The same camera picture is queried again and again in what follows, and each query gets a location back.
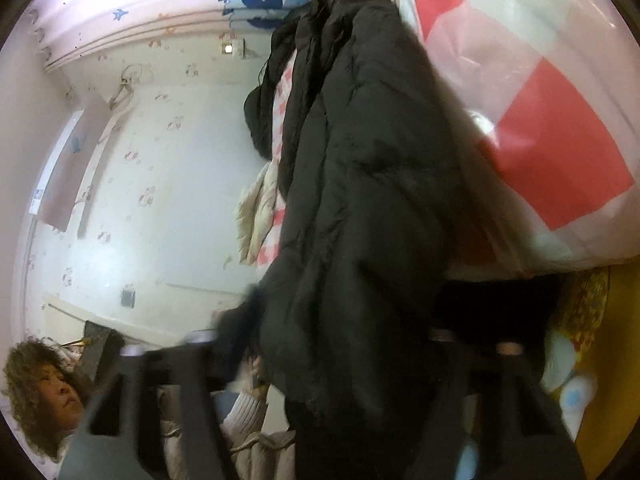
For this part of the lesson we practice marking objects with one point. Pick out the white air conditioner pipe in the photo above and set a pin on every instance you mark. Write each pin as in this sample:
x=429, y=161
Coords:
x=120, y=97

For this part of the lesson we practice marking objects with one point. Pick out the dark object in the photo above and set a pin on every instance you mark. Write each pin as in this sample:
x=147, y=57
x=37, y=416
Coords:
x=102, y=350

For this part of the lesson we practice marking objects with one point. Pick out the white and blue object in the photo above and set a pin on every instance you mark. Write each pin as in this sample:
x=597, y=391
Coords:
x=570, y=380

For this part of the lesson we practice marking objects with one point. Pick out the person's left forearm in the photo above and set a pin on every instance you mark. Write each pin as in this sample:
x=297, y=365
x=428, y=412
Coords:
x=247, y=415

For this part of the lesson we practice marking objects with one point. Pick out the person's head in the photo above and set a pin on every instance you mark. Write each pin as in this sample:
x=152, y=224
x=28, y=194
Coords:
x=45, y=395

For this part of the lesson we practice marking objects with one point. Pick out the yellow floral cloth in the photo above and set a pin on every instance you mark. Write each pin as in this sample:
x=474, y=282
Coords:
x=615, y=360

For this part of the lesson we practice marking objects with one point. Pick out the person's left hand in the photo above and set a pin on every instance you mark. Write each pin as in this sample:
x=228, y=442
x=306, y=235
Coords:
x=256, y=375

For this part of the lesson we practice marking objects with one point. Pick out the pink checkered bed cover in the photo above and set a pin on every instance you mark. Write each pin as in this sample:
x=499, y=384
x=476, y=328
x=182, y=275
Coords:
x=550, y=135

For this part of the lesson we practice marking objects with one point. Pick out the white wall socket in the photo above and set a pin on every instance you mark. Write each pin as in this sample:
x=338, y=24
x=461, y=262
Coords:
x=230, y=49

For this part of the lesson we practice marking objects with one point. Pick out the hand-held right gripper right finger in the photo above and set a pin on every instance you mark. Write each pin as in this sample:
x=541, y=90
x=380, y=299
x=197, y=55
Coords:
x=475, y=357

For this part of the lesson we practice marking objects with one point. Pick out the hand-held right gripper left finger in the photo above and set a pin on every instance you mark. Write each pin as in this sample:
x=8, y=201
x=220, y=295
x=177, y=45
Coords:
x=190, y=375

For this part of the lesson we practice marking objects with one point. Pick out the cream quilted jacket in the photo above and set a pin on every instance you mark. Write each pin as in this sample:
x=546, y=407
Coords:
x=255, y=220

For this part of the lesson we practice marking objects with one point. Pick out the black hooded coat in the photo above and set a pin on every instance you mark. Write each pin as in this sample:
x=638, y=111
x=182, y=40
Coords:
x=262, y=110

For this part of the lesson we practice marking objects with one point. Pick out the grey wall switch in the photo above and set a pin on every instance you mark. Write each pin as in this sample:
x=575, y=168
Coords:
x=128, y=298

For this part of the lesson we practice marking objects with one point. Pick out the black puffer jacket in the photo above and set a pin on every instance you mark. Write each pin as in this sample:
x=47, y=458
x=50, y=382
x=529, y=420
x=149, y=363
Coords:
x=360, y=185

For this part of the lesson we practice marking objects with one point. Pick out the person's torso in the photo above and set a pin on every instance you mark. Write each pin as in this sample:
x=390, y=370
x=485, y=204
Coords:
x=265, y=460

